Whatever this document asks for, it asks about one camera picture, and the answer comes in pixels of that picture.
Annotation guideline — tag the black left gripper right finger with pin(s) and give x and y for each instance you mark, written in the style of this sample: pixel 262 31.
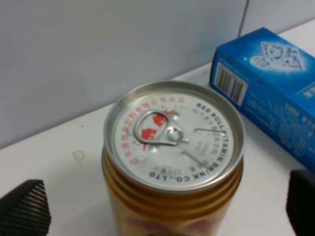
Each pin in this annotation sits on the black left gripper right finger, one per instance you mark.
pixel 300 204

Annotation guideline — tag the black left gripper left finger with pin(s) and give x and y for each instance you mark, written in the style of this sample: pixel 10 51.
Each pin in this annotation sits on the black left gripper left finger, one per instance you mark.
pixel 24 211

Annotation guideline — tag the gold Red Bull can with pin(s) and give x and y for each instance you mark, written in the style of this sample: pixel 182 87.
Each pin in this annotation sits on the gold Red Bull can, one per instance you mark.
pixel 172 159

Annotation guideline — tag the Darlie toothpaste box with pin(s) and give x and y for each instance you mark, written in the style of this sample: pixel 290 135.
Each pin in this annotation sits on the Darlie toothpaste box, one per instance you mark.
pixel 271 82

